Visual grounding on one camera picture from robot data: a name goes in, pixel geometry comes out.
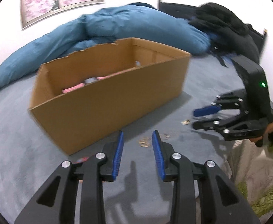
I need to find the person's right hand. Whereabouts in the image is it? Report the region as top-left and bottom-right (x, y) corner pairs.
(249, 122), (273, 145)

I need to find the black jacket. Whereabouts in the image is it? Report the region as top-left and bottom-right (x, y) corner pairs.
(189, 3), (260, 63)

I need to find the grey bed sheet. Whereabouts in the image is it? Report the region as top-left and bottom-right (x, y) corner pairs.
(0, 56), (243, 223)

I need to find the blue duvet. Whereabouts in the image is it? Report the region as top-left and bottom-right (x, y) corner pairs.
(0, 5), (211, 90)

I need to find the pink strap smartwatch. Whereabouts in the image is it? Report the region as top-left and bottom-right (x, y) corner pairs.
(62, 68), (133, 94)

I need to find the black headboard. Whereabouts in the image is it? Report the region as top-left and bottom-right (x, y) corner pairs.
(158, 0), (267, 57)

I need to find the gold butterfly pendant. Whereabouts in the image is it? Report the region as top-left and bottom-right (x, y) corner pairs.
(163, 133), (170, 140)

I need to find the brown cardboard box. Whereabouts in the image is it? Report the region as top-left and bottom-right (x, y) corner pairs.
(29, 38), (191, 155)

